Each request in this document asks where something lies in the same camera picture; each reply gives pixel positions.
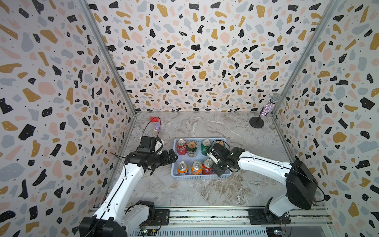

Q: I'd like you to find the dark green beer can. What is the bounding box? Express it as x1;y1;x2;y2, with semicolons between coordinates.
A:
215;140;225;147

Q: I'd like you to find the green soda can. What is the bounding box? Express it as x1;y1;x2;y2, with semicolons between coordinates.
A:
201;139;211;156

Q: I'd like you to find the red soda can front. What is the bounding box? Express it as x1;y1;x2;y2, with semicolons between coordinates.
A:
202;159;214;175

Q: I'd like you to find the green and cream can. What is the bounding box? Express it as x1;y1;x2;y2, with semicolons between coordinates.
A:
187;141;197;158

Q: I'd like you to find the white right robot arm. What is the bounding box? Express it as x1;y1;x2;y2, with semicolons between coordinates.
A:
206;143;319;224

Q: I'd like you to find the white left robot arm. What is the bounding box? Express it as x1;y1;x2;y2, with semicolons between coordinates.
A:
79;149;178;237

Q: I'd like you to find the light blue plastic basket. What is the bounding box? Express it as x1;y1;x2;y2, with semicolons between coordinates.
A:
171;137;232;180

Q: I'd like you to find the orange soda can left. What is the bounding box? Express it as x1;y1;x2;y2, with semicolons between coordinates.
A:
177;162;189;176

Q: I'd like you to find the orange soda can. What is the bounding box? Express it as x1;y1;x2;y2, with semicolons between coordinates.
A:
177;162;189;176
191;161;202;175

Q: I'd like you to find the red cola can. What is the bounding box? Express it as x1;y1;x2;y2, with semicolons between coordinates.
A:
176;139;187;156

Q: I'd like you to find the orange soda can middle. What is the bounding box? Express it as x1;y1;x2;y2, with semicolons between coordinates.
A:
191;161;202;175

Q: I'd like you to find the black microphone stand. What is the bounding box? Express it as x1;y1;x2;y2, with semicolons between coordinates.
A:
249;116;264;128

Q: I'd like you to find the glittery purple microphone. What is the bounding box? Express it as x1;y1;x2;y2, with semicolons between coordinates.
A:
260;93;280;118

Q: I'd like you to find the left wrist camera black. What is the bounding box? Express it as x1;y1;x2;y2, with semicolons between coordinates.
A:
137;136;157;154

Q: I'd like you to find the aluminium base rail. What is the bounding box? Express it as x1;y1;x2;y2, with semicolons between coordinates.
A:
79;202;337;237

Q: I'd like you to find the aluminium corner post left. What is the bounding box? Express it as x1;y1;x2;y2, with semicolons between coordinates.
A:
77;0;136;117

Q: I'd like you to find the aluminium corner post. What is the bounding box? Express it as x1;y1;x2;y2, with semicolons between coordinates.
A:
271;0;340;119
77;0;136;117

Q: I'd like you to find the aluminium corner post right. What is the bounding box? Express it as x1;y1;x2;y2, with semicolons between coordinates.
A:
271;0;340;119

